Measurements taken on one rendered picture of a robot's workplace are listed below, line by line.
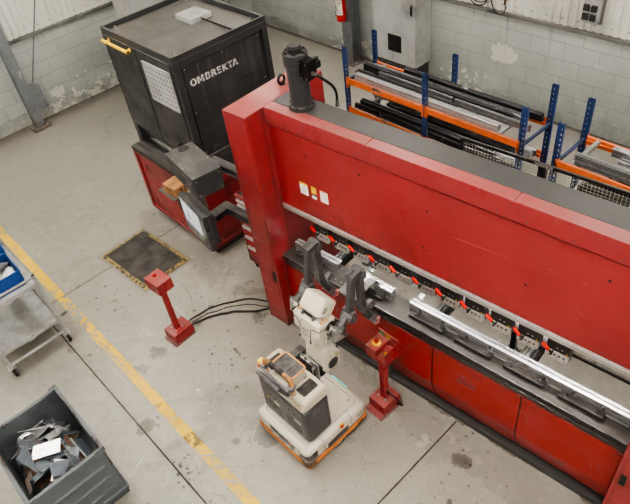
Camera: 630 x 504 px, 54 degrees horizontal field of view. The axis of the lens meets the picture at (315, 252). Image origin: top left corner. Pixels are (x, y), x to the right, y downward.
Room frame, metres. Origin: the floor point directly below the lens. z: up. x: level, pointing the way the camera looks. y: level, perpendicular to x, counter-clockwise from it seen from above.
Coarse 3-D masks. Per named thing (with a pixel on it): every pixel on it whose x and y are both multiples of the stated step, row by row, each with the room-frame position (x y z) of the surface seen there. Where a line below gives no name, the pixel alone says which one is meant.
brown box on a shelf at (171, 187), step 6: (168, 180) 5.12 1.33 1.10; (174, 180) 5.10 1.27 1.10; (168, 186) 5.03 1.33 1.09; (174, 186) 5.00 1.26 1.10; (180, 186) 5.00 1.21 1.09; (162, 192) 5.09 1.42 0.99; (168, 192) 5.04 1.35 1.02; (174, 192) 4.96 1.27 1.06; (186, 192) 5.03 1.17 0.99; (174, 198) 4.96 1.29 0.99
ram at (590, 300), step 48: (288, 144) 3.96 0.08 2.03; (288, 192) 4.03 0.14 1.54; (336, 192) 3.63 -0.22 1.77; (384, 192) 3.29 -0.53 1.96; (432, 192) 3.01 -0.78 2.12; (384, 240) 3.31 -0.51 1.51; (432, 240) 3.01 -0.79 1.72; (480, 240) 2.75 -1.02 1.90; (528, 240) 2.53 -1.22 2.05; (480, 288) 2.73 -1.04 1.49; (528, 288) 2.49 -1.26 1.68; (576, 288) 2.29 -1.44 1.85; (624, 288) 2.12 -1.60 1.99; (576, 336) 2.24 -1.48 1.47; (624, 336) 2.06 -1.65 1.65
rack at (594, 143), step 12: (588, 108) 4.42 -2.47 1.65; (588, 120) 4.40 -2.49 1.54; (564, 132) 4.09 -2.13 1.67; (588, 132) 4.37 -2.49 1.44; (576, 144) 4.31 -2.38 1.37; (588, 144) 4.33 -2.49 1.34; (600, 144) 4.26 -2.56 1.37; (612, 144) 4.20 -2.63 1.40; (552, 156) 4.13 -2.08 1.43; (564, 156) 4.18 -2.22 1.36; (564, 168) 4.03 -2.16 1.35; (576, 168) 3.95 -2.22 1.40; (624, 168) 3.85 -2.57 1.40; (600, 180) 3.78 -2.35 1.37; (612, 180) 3.73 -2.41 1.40
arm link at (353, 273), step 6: (354, 264) 2.99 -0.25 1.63; (348, 270) 2.95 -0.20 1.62; (354, 270) 2.94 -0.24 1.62; (360, 270) 2.92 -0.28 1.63; (348, 276) 2.91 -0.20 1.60; (354, 276) 2.89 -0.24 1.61; (360, 276) 2.92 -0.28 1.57; (348, 282) 2.90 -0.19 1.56; (354, 282) 2.90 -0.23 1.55; (348, 288) 2.89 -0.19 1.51; (354, 288) 2.90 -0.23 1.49; (348, 294) 2.88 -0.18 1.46; (354, 294) 2.89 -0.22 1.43; (348, 300) 2.87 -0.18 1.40; (354, 300) 2.89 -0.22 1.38; (348, 306) 2.87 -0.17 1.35; (342, 312) 2.90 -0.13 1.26; (348, 312) 2.86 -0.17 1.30; (354, 312) 2.86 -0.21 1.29; (348, 318) 2.84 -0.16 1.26; (354, 318) 2.85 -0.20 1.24
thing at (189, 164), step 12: (192, 144) 4.31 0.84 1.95; (168, 156) 4.18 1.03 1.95; (180, 156) 4.15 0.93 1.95; (192, 156) 4.13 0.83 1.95; (204, 156) 4.10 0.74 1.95; (180, 168) 3.99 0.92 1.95; (192, 168) 3.96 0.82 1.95; (204, 168) 3.94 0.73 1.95; (216, 168) 3.91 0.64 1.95; (180, 180) 4.09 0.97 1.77; (192, 180) 3.81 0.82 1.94; (204, 180) 3.85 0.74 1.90; (216, 180) 3.90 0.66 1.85; (192, 192) 3.90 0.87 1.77; (204, 192) 3.84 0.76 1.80; (204, 204) 4.23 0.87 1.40
